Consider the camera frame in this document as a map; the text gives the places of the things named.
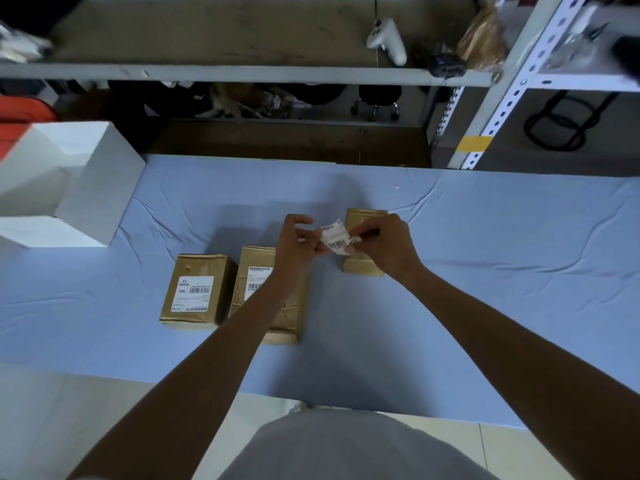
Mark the person's left hand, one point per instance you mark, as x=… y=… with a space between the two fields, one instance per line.
x=292 y=249

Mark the person's right hand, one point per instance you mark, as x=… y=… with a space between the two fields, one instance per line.
x=392 y=247

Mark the small brown cardboard box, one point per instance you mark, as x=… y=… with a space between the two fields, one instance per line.
x=357 y=267

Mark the white barcode label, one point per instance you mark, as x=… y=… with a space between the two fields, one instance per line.
x=192 y=293
x=255 y=282
x=336 y=239

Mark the large cardboard box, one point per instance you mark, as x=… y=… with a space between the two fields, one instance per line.
x=287 y=319

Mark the medium brown cardboard box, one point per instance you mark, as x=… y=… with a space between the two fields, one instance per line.
x=197 y=264

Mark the white bin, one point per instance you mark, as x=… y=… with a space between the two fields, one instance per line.
x=95 y=194

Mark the person's left forearm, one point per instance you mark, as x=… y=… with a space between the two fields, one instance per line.
x=190 y=389

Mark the person's right forearm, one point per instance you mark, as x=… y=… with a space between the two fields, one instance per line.
x=525 y=364

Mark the person's white shirt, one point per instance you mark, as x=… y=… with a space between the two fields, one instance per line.
x=350 y=449

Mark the blue table cloth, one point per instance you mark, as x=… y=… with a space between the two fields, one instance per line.
x=500 y=229

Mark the yellow tape strip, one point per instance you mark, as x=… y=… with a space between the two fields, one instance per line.
x=475 y=144

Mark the black rolling stool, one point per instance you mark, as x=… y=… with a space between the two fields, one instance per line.
x=377 y=94

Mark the long gray shelf board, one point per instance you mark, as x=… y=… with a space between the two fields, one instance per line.
x=225 y=73

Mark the small black device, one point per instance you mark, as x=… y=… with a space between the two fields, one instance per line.
x=447 y=65

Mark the white handheld controller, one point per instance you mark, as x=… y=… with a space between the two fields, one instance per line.
x=390 y=42

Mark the crinkled brown bag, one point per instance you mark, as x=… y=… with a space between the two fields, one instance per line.
x=482 y=42

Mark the small clear plastic bag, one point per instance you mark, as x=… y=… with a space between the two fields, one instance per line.
x=575 y=42

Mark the black pouch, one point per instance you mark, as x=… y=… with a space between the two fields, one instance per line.
x=627 y=57

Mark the red plastic chair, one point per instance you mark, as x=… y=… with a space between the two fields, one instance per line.
x=22 y=109

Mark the white crumpled cloth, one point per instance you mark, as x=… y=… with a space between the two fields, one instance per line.
x=22 y=44

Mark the white perforated shelf post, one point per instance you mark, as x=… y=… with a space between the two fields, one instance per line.
x=450 y=113
x=510 y=89

